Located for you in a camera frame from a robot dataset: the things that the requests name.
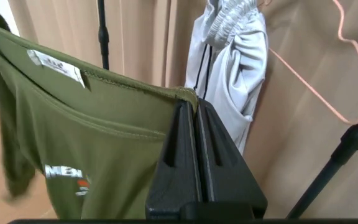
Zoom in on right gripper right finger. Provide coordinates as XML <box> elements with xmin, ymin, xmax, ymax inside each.
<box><xmin>196</xmin><ymin>98</ymin><xmax>269</xmax><ymax>218</ymax></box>

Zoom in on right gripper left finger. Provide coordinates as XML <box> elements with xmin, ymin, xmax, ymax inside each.
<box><xmin>145</xmin><ymin>99</ymin><xmax>202</xmax><ymax>218</ymax></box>

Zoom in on green garment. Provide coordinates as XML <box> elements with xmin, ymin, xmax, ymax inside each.
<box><xmin>0</xmin><ymin>4</ymin><xmax>198</xmax><ymax>220</ymax></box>

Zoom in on pale grey shorts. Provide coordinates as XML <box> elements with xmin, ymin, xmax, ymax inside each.
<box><xmin>185</xmin><ymin>0</ymin><xmax>269</xmax><ymax>155</ymax></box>

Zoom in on pink clothes hanger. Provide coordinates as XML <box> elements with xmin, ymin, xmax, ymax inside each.
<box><xmin>258</xmin><ymin>0</ymin><xmax>358</xmax><ymax>125</ymax></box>

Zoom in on black clothes rack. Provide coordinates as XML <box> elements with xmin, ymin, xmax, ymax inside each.
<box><xmin>97</xmin><ymin>0</ymin><xmax>358</xmax><ymax>220</ymax></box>

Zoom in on beige curtain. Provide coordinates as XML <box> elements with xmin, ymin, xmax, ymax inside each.
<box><xmin>7</xmin><ymin>0</ymin><xmax>358</xmax><ymax>218</ymax></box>

